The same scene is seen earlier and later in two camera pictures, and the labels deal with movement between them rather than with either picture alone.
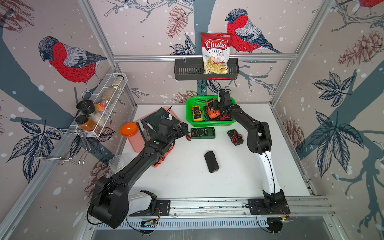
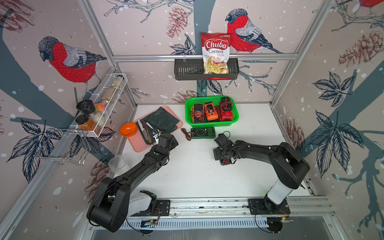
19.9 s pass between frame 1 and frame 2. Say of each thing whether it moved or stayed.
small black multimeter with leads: moved
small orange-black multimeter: moved
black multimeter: moved
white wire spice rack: stayed
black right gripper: moved
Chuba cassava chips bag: stayed
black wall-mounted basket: stayed
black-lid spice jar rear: stayed
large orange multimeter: stayed
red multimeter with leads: stayed
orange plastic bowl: stayed
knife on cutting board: stayed
